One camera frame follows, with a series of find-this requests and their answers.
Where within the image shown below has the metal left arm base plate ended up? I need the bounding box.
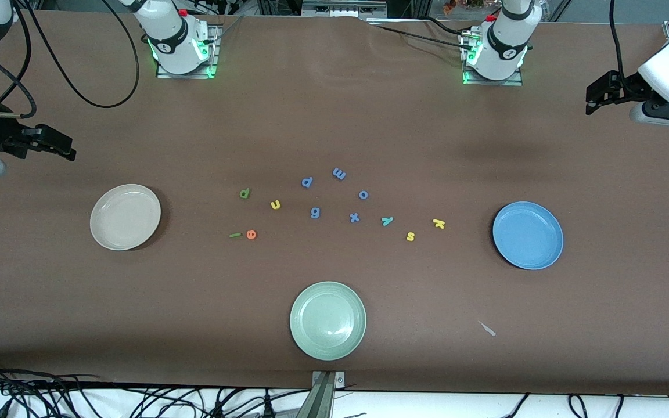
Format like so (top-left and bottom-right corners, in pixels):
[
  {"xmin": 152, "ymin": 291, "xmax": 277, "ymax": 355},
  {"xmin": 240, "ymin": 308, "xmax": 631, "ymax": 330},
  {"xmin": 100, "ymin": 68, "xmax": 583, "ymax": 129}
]
[{"xmin": 461, "ymin": 29, "xmax": 524, "ymax": 87}]

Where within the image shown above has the beige round plate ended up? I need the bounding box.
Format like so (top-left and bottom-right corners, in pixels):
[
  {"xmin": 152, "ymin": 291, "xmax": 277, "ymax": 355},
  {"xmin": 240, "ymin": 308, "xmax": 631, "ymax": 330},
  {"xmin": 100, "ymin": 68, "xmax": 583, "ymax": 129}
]
[{"xmin": 89, "ymin": 183, "xmax": 162, "ymax": 251}]

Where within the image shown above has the aluminium frame rail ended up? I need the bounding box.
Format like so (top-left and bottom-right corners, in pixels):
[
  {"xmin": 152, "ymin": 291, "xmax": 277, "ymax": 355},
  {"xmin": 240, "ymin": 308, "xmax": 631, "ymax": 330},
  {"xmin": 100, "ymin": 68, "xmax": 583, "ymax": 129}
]
[{"xmin": 301, "ymin": 0, "xmax": 389, "ymax": 19}]

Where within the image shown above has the black base power cable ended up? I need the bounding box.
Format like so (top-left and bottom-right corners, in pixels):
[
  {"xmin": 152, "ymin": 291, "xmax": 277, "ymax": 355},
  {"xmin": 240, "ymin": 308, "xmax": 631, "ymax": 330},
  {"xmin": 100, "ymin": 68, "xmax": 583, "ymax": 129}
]
[
  {"xmin": 422, "ymin": 16, "xmax": 477, "ymax": 37},
  {"xmin": 369, "ymin": 23, "xmax": 469, "ymax": 52}
]

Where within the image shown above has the pale green round plate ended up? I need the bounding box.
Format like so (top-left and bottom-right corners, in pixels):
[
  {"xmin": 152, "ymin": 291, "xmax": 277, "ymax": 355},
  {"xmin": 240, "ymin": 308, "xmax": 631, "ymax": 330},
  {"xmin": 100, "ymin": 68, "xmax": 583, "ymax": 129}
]
[{"xmin": 289, "ymin": 281, "xmax": 367, "ymax": 361}]

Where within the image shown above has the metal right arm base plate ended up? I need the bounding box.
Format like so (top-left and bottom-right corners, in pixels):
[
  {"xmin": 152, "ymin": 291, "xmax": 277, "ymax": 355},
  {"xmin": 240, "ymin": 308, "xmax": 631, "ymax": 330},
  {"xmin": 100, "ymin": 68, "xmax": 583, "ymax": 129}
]
[{"xmin": 156, "ymin": 23, "xmax": 220, "ymax": 80}]

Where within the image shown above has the brown table cover sheet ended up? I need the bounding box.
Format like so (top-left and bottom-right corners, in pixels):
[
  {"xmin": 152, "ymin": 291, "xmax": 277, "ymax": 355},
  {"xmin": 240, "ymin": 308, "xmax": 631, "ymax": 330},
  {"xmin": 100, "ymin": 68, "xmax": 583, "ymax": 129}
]
[{"xmin": 0, "ymin": 9, "xmax": 669, "ymax": 397}]

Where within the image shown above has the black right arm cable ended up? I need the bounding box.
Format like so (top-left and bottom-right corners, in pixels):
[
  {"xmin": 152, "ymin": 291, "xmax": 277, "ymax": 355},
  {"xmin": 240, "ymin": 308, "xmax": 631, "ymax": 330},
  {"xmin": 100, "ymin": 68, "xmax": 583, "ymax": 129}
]
[{"xmin": 0, "ymin": 0, "xmax": 141, "ymax": 120}]

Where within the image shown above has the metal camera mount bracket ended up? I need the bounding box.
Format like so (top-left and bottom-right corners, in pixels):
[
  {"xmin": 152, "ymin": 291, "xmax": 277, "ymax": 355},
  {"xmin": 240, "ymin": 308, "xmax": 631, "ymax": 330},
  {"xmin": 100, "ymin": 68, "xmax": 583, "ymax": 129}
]
[{"xmin": 296, "ymin": 370, "xmax": 346, "ymax": 418}]

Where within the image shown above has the blue round plate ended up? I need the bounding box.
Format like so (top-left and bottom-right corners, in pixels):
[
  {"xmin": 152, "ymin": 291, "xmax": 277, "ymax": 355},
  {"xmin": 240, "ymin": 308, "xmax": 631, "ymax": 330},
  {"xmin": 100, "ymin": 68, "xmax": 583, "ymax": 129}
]
[{"xmin": 492, "ymin": 201, "xmax": 564, "ymax": 271}]

